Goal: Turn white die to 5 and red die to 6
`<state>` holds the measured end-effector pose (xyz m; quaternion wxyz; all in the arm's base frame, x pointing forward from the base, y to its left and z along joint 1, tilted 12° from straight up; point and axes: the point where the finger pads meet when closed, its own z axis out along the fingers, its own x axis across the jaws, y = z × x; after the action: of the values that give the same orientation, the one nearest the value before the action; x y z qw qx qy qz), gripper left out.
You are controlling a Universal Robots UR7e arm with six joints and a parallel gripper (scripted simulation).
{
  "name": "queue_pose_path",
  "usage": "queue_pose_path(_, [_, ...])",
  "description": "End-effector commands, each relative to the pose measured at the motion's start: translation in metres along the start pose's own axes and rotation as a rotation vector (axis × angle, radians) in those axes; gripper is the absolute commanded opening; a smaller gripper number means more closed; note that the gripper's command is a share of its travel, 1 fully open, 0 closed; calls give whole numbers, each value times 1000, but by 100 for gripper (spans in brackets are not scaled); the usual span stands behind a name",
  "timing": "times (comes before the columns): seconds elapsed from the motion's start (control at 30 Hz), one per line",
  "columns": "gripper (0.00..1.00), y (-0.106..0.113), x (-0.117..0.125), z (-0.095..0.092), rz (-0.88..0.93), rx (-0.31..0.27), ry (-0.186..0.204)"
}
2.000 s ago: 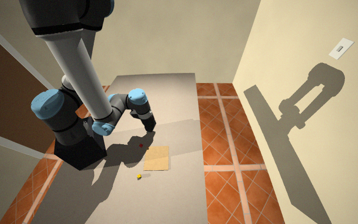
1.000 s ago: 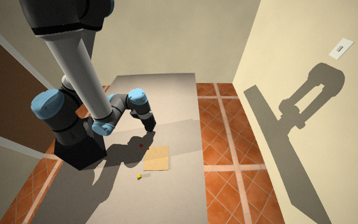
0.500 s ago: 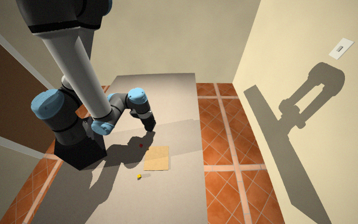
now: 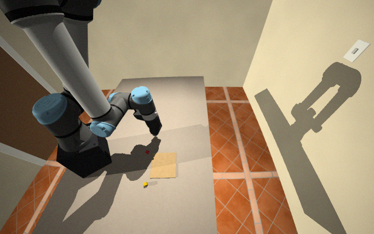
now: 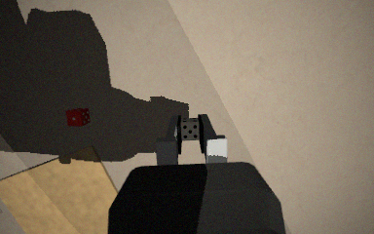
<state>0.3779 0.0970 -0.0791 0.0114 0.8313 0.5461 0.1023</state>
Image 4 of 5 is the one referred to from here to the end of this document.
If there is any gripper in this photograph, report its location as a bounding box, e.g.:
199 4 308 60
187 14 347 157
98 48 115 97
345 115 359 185
133 109 162 137

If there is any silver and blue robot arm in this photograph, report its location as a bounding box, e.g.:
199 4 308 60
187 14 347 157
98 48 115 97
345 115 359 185
0 0 155 152

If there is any tan square mat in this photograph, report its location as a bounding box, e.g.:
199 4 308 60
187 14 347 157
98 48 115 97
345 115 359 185
150 153 176 178

